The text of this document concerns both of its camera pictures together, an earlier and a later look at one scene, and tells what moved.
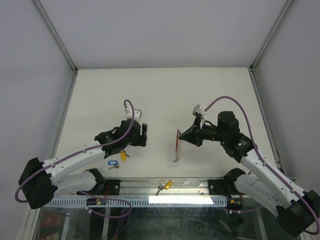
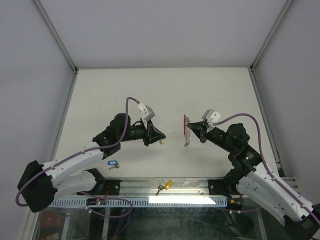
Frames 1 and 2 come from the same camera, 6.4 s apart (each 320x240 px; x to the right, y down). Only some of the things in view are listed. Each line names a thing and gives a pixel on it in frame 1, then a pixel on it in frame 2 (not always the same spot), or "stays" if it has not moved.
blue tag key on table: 114,163 stays
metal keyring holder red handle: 177,139 → 186,131
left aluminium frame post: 55,34 stays
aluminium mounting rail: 152,188 stays
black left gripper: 140,139 → 152,134
